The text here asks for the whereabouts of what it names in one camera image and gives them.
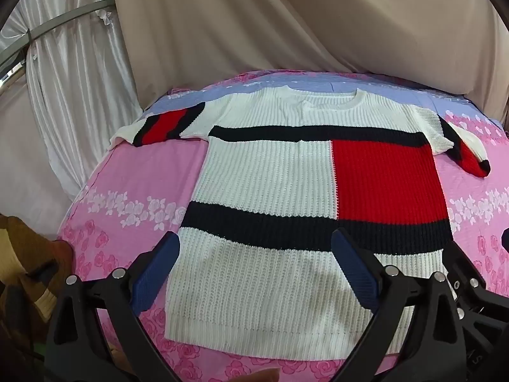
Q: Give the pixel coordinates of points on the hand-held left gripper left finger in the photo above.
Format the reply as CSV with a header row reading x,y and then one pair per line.
x,y
153,274

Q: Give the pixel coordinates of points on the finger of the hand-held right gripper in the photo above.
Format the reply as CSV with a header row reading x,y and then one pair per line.
x,y
463,264

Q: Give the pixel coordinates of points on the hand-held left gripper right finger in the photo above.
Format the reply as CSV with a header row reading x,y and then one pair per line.
x,y
356,274

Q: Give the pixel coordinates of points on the white red black knit sweater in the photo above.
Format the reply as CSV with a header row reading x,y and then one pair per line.
x,y
258,167

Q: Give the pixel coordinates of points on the pink floral bed sheet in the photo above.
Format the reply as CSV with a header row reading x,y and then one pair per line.
x,y
131,175

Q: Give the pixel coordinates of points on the brown striped cloth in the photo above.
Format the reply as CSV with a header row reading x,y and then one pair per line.
x,y
24,254

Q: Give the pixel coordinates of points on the white satin curtain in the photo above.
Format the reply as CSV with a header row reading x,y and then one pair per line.
x,y
79,87

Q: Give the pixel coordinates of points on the beige cloth backdrop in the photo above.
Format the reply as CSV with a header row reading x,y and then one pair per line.
x,y
278,20

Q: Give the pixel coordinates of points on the curved metal pole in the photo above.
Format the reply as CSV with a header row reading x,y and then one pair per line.
x,y
59,18

